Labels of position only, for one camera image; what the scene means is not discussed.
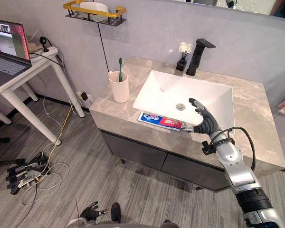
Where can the dark robot left foot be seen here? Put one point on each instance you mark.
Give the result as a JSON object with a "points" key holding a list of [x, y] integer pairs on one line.
{"points": [[116, 212]]}

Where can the metal sink drain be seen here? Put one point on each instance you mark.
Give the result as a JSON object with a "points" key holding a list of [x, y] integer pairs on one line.
{"points": [[180, 106]]}

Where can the white soap dish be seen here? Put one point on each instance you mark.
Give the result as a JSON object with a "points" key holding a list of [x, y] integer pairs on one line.
{"points": [[93, 8]]}

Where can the black diffuser with white flower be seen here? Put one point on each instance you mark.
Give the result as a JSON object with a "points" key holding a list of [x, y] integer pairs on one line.
{"points": [[182, 62]]}

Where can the white rectangular sink basin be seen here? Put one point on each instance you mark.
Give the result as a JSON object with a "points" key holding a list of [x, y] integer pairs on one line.
{"points": [[175, 91]]}

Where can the beige plastic cup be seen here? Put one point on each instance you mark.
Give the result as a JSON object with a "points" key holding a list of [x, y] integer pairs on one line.
{"points": [[119, 91]]}

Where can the yellow black wall shelf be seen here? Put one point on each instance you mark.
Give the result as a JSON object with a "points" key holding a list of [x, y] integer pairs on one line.
{"points": [[97, 14]]}

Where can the grey marble vanity cabinet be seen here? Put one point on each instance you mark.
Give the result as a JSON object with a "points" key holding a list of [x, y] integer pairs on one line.
{"points": [[137, 145]]}

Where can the robot body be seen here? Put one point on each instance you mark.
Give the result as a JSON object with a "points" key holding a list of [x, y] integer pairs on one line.
{"points": [[123, 224]]}

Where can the white side table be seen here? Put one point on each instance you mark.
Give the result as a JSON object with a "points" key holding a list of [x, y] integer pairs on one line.
{"points": [[40, 69]]}

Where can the open laptop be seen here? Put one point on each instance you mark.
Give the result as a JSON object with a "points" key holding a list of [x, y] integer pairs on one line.
{"points": [[7, 54]]}

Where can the black faucet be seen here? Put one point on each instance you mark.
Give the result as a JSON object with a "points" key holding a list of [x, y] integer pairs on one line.
{"points": [[196, 59]]}

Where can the green toothbrush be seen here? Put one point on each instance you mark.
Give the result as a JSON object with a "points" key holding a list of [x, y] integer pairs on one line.
{"points": [[120, 69]]}

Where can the blue red toothpaste tube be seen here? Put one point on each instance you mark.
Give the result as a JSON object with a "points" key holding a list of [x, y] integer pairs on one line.
{"points": [[156, 120]]}

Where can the black plug in wall outlet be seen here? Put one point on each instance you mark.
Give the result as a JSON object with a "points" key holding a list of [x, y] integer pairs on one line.
{"points": [[83, 96]]}

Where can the wall mirror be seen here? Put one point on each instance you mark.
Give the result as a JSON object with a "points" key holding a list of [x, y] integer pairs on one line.
{"points": [[251, 6]]}

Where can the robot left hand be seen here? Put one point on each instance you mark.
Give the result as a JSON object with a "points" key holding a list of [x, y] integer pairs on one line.
{"points": [[90, 213]]}

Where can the white power strip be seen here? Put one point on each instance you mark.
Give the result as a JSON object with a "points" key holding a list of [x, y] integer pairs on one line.
{"points": [[51, 50]]}

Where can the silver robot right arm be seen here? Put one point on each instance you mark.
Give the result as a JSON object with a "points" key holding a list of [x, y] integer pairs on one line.
{"points": [[240, 171]]}

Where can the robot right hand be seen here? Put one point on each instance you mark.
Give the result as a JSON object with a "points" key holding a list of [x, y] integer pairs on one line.
{"points": [[207, 122]]}

